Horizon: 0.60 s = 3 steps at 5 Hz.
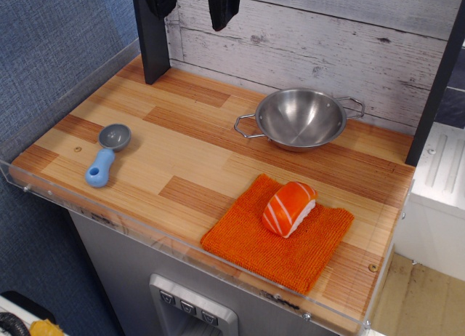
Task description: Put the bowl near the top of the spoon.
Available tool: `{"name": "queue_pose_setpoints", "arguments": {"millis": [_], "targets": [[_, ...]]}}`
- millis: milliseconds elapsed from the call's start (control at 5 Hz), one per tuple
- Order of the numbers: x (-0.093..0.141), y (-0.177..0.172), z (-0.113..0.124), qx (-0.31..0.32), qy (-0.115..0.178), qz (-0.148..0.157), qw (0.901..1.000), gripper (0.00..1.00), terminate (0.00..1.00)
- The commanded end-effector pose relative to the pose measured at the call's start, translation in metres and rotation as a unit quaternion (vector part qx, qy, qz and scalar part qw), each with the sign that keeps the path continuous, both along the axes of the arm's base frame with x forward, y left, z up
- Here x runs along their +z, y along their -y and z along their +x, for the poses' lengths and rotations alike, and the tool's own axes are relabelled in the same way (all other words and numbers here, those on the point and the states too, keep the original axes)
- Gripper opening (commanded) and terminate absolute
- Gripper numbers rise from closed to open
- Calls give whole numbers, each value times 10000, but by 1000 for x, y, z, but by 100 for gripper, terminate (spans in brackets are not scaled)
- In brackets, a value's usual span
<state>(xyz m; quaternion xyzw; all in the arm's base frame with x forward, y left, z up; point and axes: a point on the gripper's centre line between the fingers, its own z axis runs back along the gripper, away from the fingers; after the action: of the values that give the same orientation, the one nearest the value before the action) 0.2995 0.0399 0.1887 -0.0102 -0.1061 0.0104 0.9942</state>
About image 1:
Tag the small stainless steel pot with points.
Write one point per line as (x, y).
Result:
(300, 119)

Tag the blue grey toy spoon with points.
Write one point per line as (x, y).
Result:
(112, 138)

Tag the toy salmon nigiri sushi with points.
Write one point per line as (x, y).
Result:
(288, 207)

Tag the orange knitted cloth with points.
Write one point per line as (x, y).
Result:
(243, 237)

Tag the silver dispenser button panel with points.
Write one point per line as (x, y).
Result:
(182, 311)

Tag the grey toy fridge cabinet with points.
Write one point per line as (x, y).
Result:
(124, 266)

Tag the white toy sink counter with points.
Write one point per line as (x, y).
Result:
(431, 226)

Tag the yellow object at corner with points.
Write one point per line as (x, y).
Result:
(45, 328)

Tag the dark left vertical post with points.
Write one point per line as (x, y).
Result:
(152, 42)

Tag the clear acrylic guard rail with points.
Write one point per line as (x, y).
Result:
(184, 165)

